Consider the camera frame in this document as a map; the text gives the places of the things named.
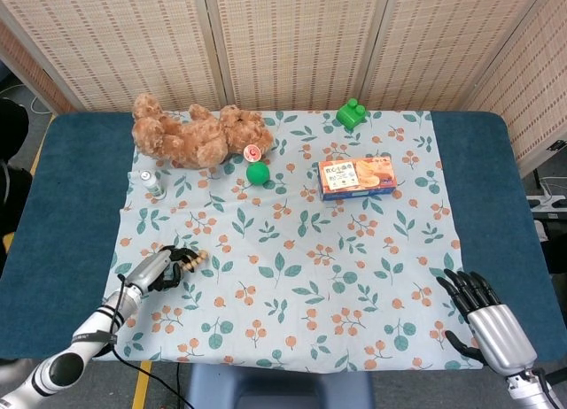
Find person in black clothes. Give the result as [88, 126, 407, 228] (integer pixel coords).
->
[0, 97, 33, 251]

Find green toy building block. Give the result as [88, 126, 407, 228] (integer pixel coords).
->
[335, 97, 371, 130]

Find green ball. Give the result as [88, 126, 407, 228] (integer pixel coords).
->
[245, 161, 271, 188]

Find floral leaf fruit tablecloth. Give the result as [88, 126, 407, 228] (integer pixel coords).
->
[95, 110, 486, 370]

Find blue orange biscuit box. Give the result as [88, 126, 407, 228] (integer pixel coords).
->
[316, 156, 396, 202]

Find small white bottle green label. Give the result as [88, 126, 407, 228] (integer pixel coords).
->
[139, 169, 167, 201]

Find small brown object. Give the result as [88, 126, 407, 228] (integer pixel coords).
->
[181, 249, 209, 273]

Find dark blue table cover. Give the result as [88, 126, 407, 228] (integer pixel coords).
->
[0, 111, 567, 361]

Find black cable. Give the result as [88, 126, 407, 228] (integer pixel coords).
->
[108, 274, 191, 409]

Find brown teddy bear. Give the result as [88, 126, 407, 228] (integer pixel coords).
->
[131, 93, 276, 169]

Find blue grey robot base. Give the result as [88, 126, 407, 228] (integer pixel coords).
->
[184, 363, 376, 409]

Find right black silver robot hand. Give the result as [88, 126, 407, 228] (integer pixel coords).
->
[436, 268, 538, 375]

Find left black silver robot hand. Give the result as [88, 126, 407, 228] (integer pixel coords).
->
[125, 244, 200, 295]

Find woven beige folding screen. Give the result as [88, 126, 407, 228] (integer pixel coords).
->
[0, 0, 567, 175]

